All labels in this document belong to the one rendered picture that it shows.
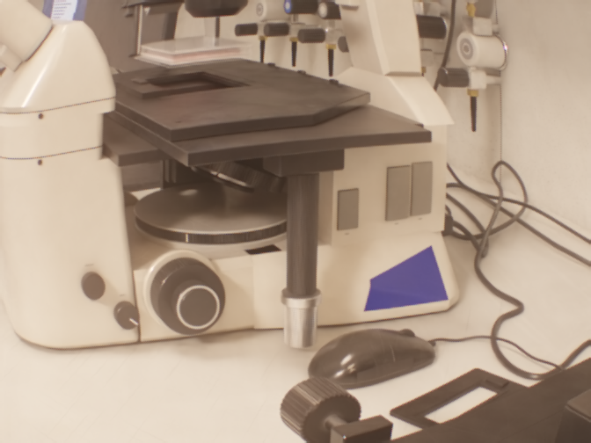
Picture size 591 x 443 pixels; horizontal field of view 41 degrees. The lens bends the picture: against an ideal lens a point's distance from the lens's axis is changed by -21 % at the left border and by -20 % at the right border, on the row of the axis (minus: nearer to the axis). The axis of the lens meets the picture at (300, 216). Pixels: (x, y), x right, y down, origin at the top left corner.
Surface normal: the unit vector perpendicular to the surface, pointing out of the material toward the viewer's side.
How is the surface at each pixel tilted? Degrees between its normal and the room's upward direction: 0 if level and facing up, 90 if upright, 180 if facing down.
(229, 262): 53
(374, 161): 90
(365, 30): 100
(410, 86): 30
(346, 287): 81
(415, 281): 48
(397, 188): 90
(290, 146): 90
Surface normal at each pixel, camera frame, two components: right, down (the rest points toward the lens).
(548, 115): -0.88, 0.12
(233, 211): 0.02, -0.96
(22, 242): -0.17, 0.30
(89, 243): 0.47, 0.27
